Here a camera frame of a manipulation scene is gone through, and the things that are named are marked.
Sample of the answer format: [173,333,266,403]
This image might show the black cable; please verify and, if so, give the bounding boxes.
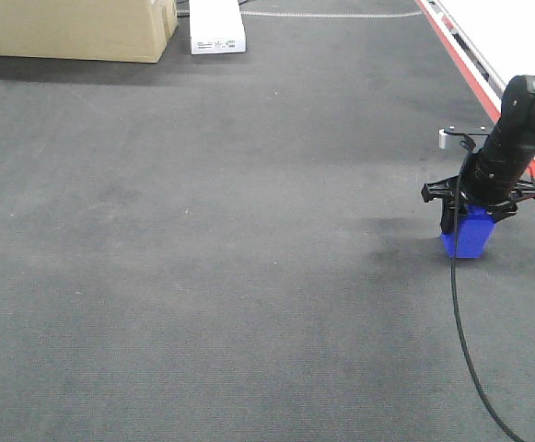
[449,172,529,442]

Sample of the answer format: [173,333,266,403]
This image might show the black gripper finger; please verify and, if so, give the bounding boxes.
[440,198,459,235]

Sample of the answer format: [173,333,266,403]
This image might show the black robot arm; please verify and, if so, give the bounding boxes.
[422,76,535,234]

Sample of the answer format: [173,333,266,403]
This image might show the red conveyor side rail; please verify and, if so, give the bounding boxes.
[415,1,535,177]

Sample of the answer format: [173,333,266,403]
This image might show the white machine panel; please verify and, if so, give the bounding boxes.
[430,1,535,98]

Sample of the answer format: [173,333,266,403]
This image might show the large cardboard box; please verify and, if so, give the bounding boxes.
[0,0,178,64]

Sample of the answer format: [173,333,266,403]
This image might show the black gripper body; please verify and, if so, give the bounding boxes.
[421,177,535,223]

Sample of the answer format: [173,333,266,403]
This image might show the white long carton box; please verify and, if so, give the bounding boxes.
[189,0,247,55]

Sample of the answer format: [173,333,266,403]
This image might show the blue plastic block part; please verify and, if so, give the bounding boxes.
[441,204,495,259]

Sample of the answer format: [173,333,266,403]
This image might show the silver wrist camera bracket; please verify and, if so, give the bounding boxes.
[438,126,489,151]

